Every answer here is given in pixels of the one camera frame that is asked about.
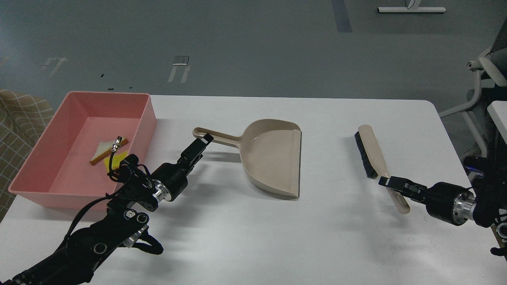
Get beige hand brush black bristles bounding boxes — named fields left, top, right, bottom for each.
left=354, top=125, right=411, bottom=215

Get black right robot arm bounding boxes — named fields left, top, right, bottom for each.
left=366, top=156, right=506, bottom=257

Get beige checkered cloth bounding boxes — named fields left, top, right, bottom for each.
left=0, top=88, right=54, bottom=220

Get yellow green sponge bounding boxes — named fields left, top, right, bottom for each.
left=103, top=151, right=129, bottom=173

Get beige plastic dustpan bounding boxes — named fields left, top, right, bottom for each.
left=193, top=119, right=303, bottom=199

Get white office chair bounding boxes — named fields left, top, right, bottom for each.
left=438, top=20, right=507, bottom=157

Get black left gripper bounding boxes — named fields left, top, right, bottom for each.
left=151, top=133, right=214, bottom=201

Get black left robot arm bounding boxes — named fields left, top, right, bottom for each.
left=5, top=133, right=214, bottom=285

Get pink plastic bin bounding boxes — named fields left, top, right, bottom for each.
left=8, top=91, right=157, bottom=209

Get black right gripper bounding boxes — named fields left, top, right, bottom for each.
left=378, top=176, right=476, bottom=226

